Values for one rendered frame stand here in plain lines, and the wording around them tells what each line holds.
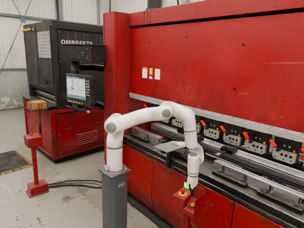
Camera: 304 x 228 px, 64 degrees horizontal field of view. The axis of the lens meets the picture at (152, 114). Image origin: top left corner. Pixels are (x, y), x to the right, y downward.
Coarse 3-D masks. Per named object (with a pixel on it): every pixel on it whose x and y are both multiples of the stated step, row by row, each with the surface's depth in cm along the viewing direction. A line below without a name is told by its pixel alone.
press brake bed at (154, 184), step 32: (128, 160) 296; (160, 160) 250; (128, 192) 319; (160, 192) 257; (224, 192) 194; (160, 224) 266; (192, 224) 227; (224, 224) 198; (256, 224) 176; (288, 224) 159
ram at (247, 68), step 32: (160, 32) 241; (192, 32) 211; (224, 32) 187; (256, 32) 169; (288, 32) 153; (160, 64) 247; (192, 64) 215; (224, 64) 191; (256, 64) 171; (288, 64) 156; (160, 96) 253; (192, 96) 220; (224, 96) 195; (256, 96) 174; (288, 96) 158; (256, 128) 178; (288, 128) 161
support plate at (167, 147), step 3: (171, 141) 248; (174, 141) 248; (162, 144) 238; (165, 144) 238; (168, 144) 239; (171, 144) 239; (156, 147) 231; (159, 147) 230; (162, 147) 230; (165, 147) 230; (168, 147) 231; (171, 147) 231; (174, 147) 231; (177, 147) 231; (180, 147) 232; (162, 150) 225; (165, 150) 224; (168, 150) 224; (171, 150) 224; (174, 150) 226
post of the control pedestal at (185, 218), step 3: (183, 216) 196; (186, 216) 194; (183, 219) 196; (186, 219) 194; (189, 219) 195; (183, 222) 197; (186, 222) 195; (189, 222) 196; (183, 225) 197; (186, 225) 195; (189, 225) 197
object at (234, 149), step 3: (222, 147) 229; (225, 147) 228; (228, 147) 226; (231, 147) 227; (234, 147) 227; (222, 150) 230; (225, 150) 227; (228, 150) 224; (231, 150) 223; (234, 150) 225; (237, 150) 229; (216, 153) 219; (219, 153) 220; (222, 153) 220; (228, 153) 225; (231, 153) 223
